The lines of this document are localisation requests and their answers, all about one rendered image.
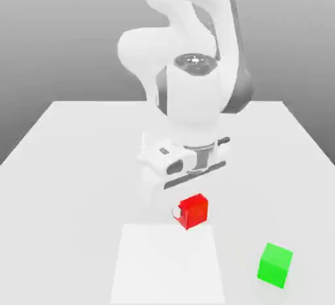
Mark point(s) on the small green cube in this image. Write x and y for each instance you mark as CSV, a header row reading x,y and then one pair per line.
x,y
274,265

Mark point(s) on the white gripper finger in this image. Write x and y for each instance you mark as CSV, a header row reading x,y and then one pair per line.
x,y
177,210

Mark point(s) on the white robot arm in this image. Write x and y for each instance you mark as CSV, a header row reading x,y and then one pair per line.
x,y
191,95

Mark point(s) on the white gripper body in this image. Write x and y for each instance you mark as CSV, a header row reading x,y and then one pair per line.
x,y
195,179

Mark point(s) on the small red cube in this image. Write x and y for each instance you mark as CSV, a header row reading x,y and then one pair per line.
x,y
195,212

